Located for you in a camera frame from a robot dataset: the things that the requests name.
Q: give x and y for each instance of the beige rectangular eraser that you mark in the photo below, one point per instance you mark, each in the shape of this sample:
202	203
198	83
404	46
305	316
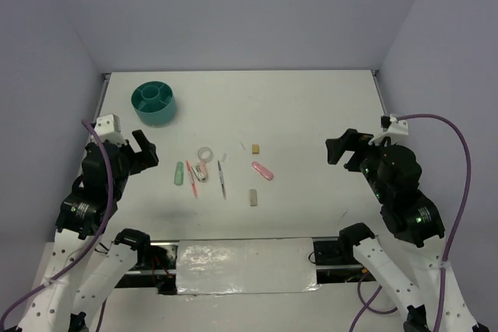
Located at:
253	197

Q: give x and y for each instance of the pink mini stapler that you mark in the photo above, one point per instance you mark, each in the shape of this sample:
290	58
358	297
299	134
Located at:
200	172

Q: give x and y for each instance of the red pink pen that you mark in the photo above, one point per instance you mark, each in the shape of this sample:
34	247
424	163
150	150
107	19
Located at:
192	179

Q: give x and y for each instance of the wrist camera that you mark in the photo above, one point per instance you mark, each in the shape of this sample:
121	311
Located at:
108	129
393	129

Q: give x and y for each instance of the pink capped highlighter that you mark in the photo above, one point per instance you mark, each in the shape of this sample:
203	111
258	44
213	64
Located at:
263	171

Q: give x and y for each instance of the teal round compartment organizer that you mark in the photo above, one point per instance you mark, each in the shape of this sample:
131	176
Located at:
154	103

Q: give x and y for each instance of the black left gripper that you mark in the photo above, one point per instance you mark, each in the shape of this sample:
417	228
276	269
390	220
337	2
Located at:
146	158

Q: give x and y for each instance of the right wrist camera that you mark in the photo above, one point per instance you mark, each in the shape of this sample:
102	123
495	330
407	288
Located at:
393	129

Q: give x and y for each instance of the green capped marker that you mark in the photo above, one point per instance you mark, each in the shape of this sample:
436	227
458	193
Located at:
179	174

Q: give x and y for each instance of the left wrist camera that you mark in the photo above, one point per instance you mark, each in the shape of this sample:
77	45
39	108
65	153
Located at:
108	129

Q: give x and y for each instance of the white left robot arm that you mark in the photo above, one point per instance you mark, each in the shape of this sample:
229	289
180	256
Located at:
67	300

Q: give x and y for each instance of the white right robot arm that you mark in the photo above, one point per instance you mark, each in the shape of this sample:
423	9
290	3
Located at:
432	300

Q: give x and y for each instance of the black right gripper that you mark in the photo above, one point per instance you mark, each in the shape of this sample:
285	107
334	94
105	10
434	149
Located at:
334	146

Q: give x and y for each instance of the clear tape roll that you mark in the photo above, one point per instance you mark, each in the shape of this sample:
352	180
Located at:
205	154

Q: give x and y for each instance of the silver foil tape sheet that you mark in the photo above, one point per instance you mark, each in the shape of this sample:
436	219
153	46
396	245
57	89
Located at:
245	266

